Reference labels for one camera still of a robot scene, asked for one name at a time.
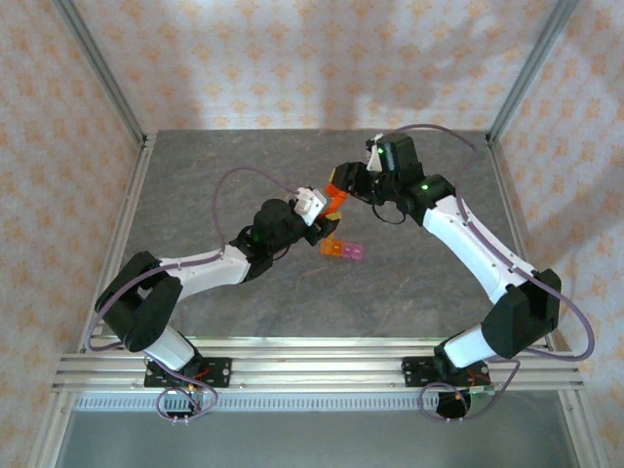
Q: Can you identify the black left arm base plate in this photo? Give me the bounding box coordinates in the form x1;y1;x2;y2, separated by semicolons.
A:
143;357;233;390

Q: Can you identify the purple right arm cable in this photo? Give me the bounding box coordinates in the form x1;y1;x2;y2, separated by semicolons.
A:
372;123;597;423

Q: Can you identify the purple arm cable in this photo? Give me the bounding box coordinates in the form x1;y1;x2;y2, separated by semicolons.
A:
84;167;303;424
372;123;597;423

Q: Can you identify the slotted grey cable duct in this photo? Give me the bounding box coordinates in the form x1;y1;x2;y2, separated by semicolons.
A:
72;393;566;412

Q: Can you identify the orange patterned fabric backdrop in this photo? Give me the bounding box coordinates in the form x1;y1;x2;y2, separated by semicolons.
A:
0;0;624;468

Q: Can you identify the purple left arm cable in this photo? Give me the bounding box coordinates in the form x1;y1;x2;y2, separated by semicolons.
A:
84;167;303;424

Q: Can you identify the thin black right gripper cable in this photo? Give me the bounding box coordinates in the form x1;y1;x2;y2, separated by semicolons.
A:
371;199;409;227

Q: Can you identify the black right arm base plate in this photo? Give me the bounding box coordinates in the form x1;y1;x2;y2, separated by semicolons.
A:
402;357;490;390

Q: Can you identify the aluminium side rail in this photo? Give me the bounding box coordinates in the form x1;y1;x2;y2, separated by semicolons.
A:
77;131;158;353
485;130;571;353

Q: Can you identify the aluminium frame post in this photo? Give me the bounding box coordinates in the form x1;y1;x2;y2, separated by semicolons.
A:
52;0;150;146
486;0;582;146

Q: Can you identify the orange and pink pill organizer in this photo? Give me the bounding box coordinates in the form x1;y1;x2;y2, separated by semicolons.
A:
319;237;367;262

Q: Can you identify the aluminium mounting rail beam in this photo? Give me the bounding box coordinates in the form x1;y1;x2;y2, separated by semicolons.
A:
51;338;585;394

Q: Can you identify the orange plastic block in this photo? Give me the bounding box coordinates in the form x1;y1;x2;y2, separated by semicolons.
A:
322;180;350;215

